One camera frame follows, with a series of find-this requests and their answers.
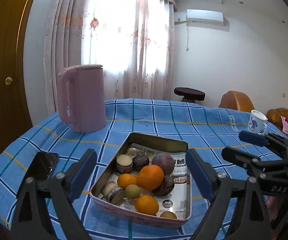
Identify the yellow-green longan fruit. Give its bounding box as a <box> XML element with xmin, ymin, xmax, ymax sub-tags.
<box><xmin>125</xmin><ymin>184</ymin><xmax>142</xmax><ymax>199</ymax></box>

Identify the large orange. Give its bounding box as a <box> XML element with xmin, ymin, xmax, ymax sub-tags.
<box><xmin>137</xmin><ymin>165</ymin><xmax>164</xmax><ymax>191</ymax></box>

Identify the dark brown mangosteen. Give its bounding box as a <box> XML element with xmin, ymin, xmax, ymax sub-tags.
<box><xmin>152</xmin><ymin>176</ymin><xmax>174</xmax><ymax>197</ymax></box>

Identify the person's right hand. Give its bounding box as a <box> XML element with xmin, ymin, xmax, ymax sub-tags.
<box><xmin>266</xmin><ymin>196</ymin><xmax>284</xmax><ymax>220</ymax></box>

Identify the black smartphone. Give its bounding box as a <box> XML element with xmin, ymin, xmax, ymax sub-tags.
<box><xmin>24</xmin><ymin>152</ymin><xmax>59</xmax><ymax>181</ymax></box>

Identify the white blue printed mug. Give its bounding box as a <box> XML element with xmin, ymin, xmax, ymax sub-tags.
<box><xmin>247</xmin><ymin>109</ymin><xmax>268</xmax><ymax>134</ymax></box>

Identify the small orange near gripper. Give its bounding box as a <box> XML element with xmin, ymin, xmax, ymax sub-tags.
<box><xmin>117</xmin><ymin>173</ymin><xmax>137</xmax><ymax>190</ymax></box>

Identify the dark purple fruit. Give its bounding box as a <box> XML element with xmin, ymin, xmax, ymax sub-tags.
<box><xmin>133</xmin><ymin>155</ymin><xmax>149</xmax><ymax>171</ymax></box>

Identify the pink tin box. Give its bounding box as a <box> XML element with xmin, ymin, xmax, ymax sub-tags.
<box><xmin>91</xmin><ymin>132</ymin><xmax>192</xmax><ymax>229</ymax></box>

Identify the brown leather armchair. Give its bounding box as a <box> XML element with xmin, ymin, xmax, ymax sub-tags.
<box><xmin>219</xmin><ymin>90</ymin><xmax>255</xmax><ymax>112</ymax></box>

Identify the pink electric kettle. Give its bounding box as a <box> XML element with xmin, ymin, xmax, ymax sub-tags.
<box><xmin>56</xmin><ymin>64</ymin><xmax>106</xmax><ymax>133</ymax></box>

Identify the yellow-green fruit in box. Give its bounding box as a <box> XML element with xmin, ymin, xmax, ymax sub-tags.
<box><xmin>160</xmin><ymin>211</ymin><xmax>177</xmax><ymax>219</ymax></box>

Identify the purple round fruit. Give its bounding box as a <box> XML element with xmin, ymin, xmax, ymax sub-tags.
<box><xmin>151</xmin><ymin>153</ymin><xmax>175</xmax><ymax>176</ymax></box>

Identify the brown wooden door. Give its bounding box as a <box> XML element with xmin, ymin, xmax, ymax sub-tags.
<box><xmin>0</xmin><ymin>0</ymin><xmax>33</xmax><ymax>154</ymax></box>

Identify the dark round stool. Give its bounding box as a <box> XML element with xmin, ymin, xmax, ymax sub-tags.
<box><xmin>174</xmin><ymin>87</ymin><xmax>205</xmax><ymax>103</ymax></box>

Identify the white air conditioner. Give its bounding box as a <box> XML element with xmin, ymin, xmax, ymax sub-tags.
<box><xmin>186</xmin><ymin>9</ymin><xmax>224</xmax><ymax>26</ymax></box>

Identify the sheer floral curtain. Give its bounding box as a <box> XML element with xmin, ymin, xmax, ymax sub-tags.
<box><xmin>43</xmin><ymin>0</ymin><xmax>177</xmax><ymax>113</ymax></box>

